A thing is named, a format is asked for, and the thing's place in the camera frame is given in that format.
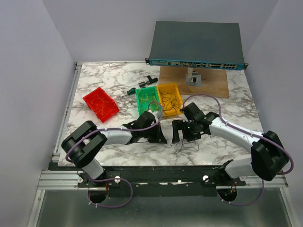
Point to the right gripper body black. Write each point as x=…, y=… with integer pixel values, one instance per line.
x=190, y=132

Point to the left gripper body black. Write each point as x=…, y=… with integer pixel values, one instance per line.
x=151, y=134

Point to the green plastic bin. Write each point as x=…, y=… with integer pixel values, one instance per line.
x=145, y=96

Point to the yellow plastic bin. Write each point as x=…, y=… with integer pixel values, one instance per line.
x=170, y=99

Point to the red plastic bin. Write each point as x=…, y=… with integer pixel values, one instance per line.
x=103, y=106

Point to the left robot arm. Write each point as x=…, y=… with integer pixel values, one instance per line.
x=86, y=141

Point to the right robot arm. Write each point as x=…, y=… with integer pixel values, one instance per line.
x=267, y=155

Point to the wooden board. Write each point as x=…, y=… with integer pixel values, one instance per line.
x=213, y=82

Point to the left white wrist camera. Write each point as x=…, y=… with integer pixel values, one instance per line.
x=158, y=115

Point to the green handled screwdriver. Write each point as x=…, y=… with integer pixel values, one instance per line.
x=130, y=92

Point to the black T-handle tool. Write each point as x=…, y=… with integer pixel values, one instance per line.
x=148, y=82

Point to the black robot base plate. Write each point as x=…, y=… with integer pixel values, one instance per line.
x=126, y=189

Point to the grey metal bracket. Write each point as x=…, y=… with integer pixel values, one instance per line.
x=193, y=78

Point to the blue network switch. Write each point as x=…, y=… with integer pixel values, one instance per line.
x=202, y=45

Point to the aluminium frame rail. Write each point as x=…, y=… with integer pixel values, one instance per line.
x=148, y=175

